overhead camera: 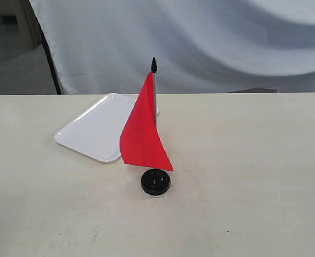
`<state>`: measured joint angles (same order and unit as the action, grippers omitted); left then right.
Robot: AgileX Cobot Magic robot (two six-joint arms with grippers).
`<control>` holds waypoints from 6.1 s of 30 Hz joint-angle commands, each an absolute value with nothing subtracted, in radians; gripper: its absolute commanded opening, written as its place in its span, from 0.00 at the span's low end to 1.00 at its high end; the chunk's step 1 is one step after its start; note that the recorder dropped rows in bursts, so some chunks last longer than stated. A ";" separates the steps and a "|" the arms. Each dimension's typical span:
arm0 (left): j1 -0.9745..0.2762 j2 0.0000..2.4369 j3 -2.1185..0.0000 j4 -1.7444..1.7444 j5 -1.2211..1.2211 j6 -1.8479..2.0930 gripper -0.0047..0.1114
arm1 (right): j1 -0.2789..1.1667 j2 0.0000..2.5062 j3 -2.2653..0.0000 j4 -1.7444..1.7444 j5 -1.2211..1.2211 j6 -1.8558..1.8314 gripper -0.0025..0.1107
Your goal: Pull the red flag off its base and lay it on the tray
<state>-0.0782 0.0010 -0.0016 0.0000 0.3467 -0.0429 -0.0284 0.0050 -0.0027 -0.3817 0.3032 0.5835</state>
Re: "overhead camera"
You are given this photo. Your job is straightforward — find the wooden furniture in background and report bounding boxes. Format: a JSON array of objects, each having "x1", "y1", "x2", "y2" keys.
[{"x1": 0, "y1": 0, "x2": 42, "y2": 50}]

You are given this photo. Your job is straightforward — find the black round flag base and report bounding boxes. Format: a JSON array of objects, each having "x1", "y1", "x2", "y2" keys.
[{"x1": 141, "y1": 169, "x2": 171, "y2": 196}]

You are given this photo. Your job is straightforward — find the white rectangular plastic tray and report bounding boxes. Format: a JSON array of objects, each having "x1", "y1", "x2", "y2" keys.
[{"x1": 53, "y1": 93, "x2": 160, "y2": 164}]

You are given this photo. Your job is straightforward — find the red flag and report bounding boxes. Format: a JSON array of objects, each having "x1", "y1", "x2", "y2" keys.
[{"x1": 119, "y1": 58, "x2": 173, "y2": 171}]

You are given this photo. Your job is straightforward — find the black backdrop stand pole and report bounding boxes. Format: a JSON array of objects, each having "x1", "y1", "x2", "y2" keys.
[{"x1": 39, "y1": 25, "x2": 62, "y2": 95}]

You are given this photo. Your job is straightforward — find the white backdrop cloth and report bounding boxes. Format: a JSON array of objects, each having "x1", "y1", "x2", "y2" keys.
[{"x1": 31, "y1": 1, "x2": 315, "y2": 94}]

